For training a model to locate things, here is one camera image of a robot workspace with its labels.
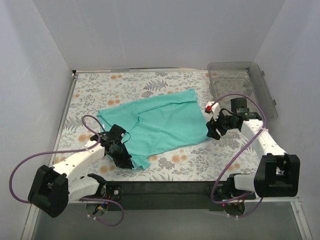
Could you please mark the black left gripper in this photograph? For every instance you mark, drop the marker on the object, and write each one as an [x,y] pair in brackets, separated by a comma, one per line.
[122,155]

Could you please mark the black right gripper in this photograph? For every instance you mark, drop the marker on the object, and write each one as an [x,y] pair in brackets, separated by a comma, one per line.
[215,126]

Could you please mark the teal t shirt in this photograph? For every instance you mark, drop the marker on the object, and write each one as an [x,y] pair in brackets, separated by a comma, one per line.
[157,124]

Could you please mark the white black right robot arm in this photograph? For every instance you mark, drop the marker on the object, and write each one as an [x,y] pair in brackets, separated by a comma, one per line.
[278,172]

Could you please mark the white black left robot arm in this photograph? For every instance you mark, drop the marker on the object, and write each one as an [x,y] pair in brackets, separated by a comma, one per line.
[54,187]

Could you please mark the floral patterned table mat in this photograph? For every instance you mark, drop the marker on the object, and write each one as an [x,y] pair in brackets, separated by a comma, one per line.
[94,91]

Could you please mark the clear plastic bin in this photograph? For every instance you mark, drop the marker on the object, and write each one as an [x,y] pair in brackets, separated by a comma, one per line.
[241,77]

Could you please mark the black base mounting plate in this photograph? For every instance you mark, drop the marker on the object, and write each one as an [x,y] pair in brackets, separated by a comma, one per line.
[161,195]

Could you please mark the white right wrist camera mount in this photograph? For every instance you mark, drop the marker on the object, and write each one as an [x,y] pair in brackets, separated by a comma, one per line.
[213,108]

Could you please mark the aluminium frame rail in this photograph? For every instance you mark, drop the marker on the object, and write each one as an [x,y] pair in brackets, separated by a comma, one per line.
[275,197]

